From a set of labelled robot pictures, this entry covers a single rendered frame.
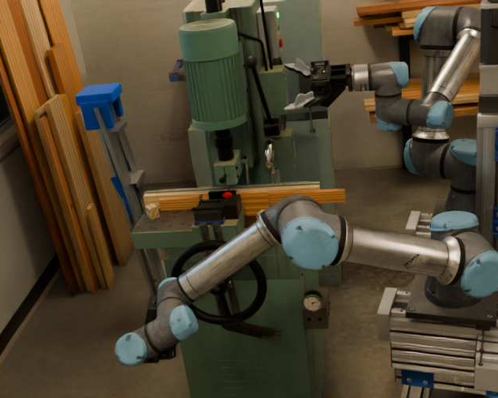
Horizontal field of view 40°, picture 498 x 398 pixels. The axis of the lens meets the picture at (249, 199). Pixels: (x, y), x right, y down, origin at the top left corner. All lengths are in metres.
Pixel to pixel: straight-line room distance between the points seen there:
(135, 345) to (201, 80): 0.84
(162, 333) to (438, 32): 1.24
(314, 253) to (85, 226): 2.25
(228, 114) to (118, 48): 2.66
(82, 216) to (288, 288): 1.63
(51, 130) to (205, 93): 1.52
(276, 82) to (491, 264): 1.00
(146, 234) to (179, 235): 0.11
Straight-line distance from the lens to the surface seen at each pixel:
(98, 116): 2.95
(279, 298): 2.27
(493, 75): 1.90
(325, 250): 1.53
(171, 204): 2.35
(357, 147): 4.74
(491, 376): 1.85
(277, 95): 2.33
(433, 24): 2.26
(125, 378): 3.14
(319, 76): 1.97
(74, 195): 3.58
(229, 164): 2.20
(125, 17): 4.66
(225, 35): 2.07
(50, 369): 3.33
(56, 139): 3.49
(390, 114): 2.00
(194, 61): 2.08
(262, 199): 2.20
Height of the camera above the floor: 1.88
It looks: 24 degrees down
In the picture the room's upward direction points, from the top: 8 degrees counter-clockwise
